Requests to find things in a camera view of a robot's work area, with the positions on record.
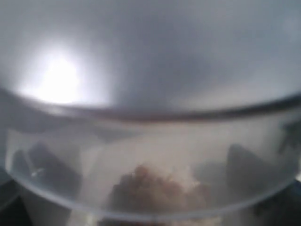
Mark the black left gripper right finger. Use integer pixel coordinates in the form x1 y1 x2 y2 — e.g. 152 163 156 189
253 180 301 226

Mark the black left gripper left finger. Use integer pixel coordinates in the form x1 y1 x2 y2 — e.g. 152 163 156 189
0 176 32 226

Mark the clear plastic shaker bottle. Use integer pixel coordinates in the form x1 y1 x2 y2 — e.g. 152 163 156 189
0 0 301 225

